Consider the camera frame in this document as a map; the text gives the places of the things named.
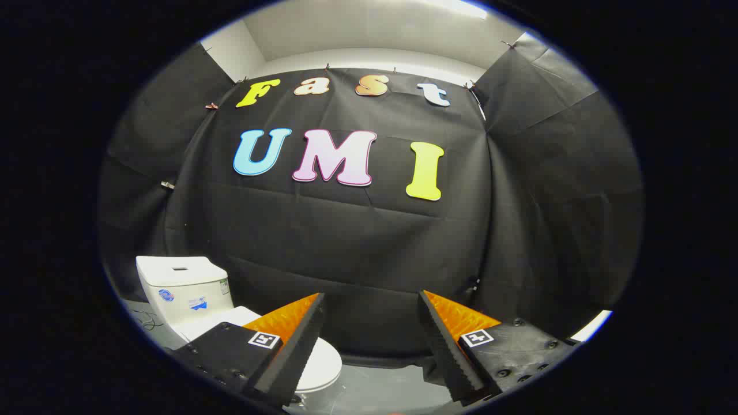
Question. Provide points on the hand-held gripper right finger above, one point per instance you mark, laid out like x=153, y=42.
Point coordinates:
x=447, y=351

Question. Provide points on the black backdrop cloth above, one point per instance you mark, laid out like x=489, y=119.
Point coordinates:
x=346, y=242

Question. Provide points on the white toilet lid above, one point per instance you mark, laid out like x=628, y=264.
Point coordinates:
x=323, y=363

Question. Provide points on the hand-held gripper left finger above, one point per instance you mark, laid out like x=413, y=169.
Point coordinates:
x=297, y=351

